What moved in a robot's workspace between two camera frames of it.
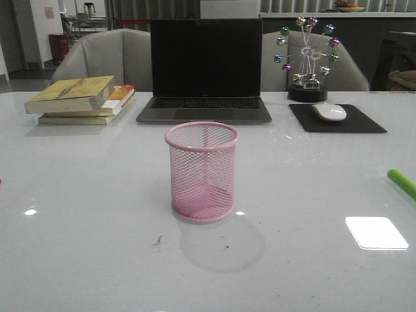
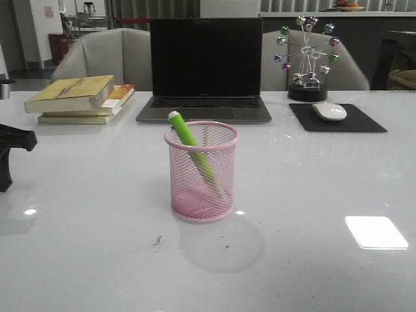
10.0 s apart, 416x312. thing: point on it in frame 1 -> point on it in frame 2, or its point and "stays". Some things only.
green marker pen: x=398 y=177 -> x=194 y=149
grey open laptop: x=206 y=71 stays
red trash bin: x=60 y=47 stays
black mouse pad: x=354 y=121 stays
